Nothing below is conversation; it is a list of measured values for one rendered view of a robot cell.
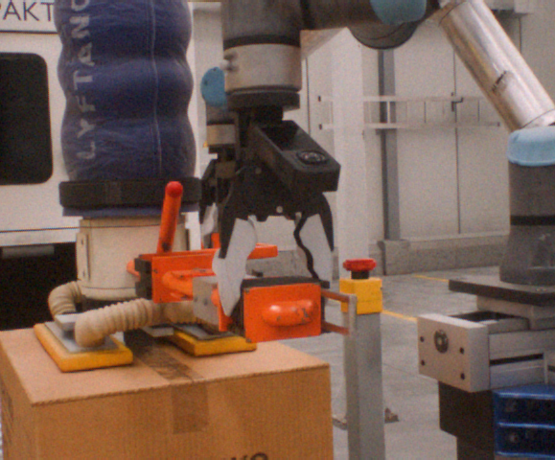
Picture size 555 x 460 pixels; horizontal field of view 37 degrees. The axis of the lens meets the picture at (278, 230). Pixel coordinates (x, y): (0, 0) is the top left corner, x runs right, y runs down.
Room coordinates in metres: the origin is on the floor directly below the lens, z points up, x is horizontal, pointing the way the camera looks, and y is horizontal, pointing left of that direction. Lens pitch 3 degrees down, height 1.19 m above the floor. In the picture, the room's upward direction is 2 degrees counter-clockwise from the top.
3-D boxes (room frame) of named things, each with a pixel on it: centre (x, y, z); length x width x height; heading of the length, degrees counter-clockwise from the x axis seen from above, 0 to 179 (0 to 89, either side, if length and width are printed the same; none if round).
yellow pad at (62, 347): (1.32, 0.32, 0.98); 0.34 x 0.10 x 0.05; 22
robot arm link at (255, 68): (0.81, 0.01, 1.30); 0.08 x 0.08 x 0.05
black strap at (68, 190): (1.35, 0.23, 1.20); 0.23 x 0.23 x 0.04
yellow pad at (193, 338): (1.39, 0.15, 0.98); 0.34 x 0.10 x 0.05; 22
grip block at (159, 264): (1.12, 0.14, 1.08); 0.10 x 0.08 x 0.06; 112
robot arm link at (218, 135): (1.71, 0.10, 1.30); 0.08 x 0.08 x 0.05
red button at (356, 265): (1.73, -0.16, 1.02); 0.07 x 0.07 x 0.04
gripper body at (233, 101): (0.82, 0.01, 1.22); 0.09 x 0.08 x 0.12; 23
